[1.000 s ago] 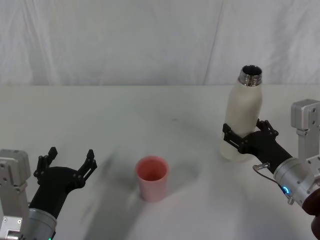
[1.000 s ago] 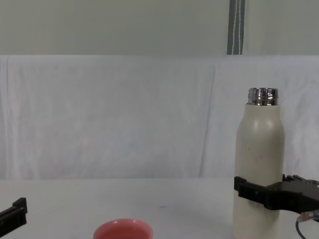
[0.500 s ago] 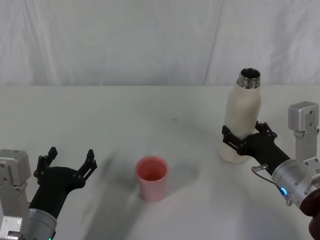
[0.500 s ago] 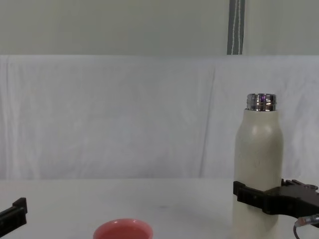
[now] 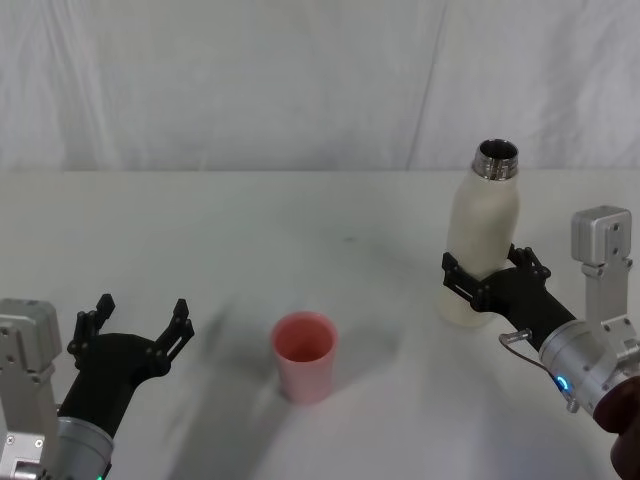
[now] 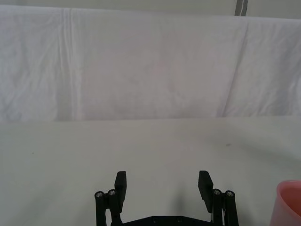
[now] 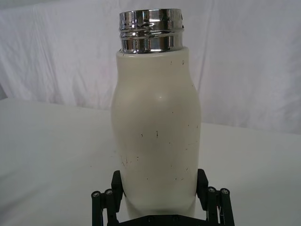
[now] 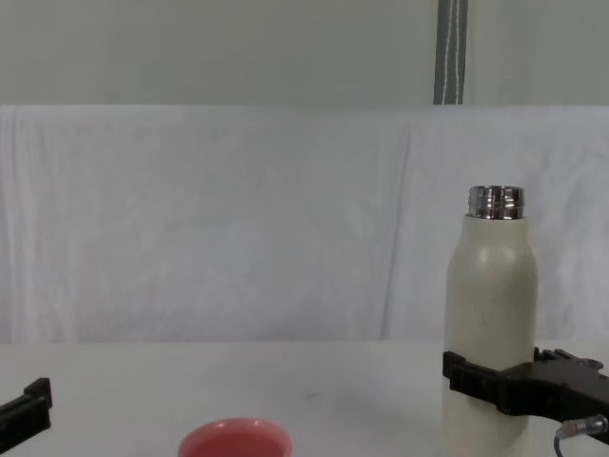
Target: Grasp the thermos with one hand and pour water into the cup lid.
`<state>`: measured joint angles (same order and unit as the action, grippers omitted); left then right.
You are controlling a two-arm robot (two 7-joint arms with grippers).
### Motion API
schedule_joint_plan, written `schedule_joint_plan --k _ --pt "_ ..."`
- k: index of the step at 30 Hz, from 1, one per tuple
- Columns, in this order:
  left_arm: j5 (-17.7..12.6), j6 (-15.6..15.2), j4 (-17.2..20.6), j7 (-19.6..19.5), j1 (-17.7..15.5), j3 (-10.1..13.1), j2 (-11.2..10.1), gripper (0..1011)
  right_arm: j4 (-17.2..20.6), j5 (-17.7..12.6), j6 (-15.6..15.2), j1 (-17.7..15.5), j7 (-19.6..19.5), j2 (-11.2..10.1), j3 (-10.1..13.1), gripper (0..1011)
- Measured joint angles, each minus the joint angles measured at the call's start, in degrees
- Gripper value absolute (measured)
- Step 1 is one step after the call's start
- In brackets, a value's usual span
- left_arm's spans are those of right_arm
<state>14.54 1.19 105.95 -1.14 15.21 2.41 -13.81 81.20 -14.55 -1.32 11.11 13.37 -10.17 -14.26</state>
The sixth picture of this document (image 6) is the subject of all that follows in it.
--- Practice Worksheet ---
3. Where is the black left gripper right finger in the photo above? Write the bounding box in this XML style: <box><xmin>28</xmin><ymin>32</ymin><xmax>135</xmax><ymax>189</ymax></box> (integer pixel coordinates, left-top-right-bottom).
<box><xmin>198</xmin><ymin>170</ymin><xmax>239</xmax><ymax>226</ymax></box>

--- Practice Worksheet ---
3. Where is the pink cup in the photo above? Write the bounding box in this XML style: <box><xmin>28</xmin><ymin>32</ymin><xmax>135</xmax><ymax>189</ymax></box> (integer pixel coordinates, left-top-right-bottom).
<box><xmin>269</xmin><ymin>179</ymin><xmax>301</xmax><ymax>226</ymax></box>

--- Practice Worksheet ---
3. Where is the white curtain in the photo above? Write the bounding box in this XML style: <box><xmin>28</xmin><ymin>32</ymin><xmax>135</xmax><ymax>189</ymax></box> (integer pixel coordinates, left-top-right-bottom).
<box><xmin>0</xmin><ymin>5</ymin><xmax>301</xmax><ymax>123</ymax></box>

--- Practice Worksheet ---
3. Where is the white table cloth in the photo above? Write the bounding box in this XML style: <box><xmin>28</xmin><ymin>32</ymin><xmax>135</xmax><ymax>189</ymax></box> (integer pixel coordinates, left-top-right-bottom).
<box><xmin>0</xmin><ymin>115</ymin><xmax>301</xmax><ymax>226</ymax></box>

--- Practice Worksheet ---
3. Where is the grey striped post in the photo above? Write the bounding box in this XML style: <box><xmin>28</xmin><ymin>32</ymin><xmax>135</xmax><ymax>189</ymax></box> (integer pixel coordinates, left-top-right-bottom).
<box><xmin>236</xmin><ymin>0</ymin><xmax>249</xmax><ymax>17</ymax></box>

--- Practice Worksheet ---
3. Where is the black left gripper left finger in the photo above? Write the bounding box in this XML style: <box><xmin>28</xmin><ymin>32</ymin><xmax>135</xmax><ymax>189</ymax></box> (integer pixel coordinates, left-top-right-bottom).
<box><xmin>94</xmin><ymin>171</ymin><xmax>127</xmax><ymax>226</ymax></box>

